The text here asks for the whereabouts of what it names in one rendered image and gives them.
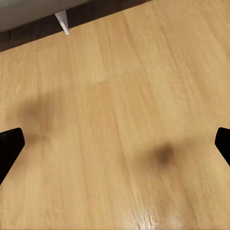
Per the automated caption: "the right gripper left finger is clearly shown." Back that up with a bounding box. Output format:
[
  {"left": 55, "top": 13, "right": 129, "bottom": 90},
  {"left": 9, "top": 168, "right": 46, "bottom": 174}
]
[{"left": 0, "top": 127, "right": 25, "bottom": 185}]

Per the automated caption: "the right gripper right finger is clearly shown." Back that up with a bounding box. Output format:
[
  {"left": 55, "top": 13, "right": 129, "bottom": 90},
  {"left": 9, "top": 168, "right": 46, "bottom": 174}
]
[{"left": 215, "top": 127, "right": 230, "bottom": 166}]

